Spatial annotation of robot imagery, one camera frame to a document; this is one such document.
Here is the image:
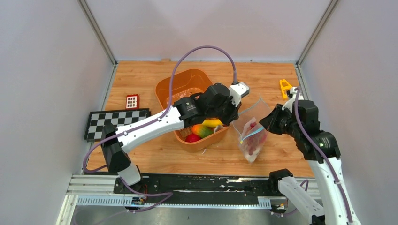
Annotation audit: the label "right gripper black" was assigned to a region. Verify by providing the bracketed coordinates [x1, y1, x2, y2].
[259, 103, 299, 137]

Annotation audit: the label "yellow toy banana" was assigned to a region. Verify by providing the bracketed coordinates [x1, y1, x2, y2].
[202, 119, 223, 128]

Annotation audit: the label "red toy apple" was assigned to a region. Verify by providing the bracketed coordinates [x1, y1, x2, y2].
[246, 130, 267, 152]

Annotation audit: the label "purple toy grapes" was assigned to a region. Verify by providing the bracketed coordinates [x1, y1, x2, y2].
[242, 122, 267, 156]

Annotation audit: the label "clear zip top bag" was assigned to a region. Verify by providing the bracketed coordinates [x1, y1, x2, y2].
[232, 98, 271, 164]

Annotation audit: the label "red toy tomato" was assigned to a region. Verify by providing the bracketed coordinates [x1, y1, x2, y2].
[185, 134, 202, 143]

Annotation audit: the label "white toy mushroom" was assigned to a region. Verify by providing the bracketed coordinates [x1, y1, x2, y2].
[214, 125, 224, 133]
[244, 150, 260, 164]

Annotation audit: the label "orange plastic basket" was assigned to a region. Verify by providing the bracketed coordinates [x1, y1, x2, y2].
[155, 69, 232, 152]

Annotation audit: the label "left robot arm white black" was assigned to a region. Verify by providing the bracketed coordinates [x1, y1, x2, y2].
[100, 82, 250, 194]

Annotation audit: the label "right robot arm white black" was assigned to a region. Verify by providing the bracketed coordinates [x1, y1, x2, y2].
[259, 99, 361, 225]

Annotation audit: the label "orange green toy mango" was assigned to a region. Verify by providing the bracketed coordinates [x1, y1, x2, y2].
[191, 124, 214, 139]

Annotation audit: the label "yellow triangular plastic stand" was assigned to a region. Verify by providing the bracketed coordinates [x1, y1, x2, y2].
[279, 79, 292, 100]

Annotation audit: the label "red white grid block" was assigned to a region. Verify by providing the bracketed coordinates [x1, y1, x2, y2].
[125, 94, 139, 110]

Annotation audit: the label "black white checkerboard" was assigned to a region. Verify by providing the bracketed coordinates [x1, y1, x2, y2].
[84, 108, 151, 142]

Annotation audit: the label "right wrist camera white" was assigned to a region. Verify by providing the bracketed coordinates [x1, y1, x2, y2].
[282, 87, 304, 113]

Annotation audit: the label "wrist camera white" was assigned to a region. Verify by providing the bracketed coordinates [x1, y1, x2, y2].
[229, 82, 250, 107]
[282, 87, 304, 113]

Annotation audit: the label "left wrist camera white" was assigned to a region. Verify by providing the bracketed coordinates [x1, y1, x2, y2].
[229, 82, 250, 107]

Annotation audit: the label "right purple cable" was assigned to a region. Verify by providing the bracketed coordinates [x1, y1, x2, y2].
[292, 87, 354, 224]

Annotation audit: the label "white slotted cable duct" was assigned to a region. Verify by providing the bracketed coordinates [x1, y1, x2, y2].
[76, 196, 272, 210]

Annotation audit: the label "black mounting base plate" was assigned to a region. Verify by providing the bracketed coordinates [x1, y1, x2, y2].
[132, 173, 286, 206]

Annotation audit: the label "right aluminium frame post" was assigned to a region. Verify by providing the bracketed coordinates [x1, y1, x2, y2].
[296, 0, 339, 67]

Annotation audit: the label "aluminium frame post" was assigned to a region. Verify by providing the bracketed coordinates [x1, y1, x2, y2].
[296, 0, 339, 67]
[77, 0, 118, 67]

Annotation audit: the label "left aluminium frame post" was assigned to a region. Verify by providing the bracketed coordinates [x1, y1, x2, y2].
[77, 0, 118, 67]

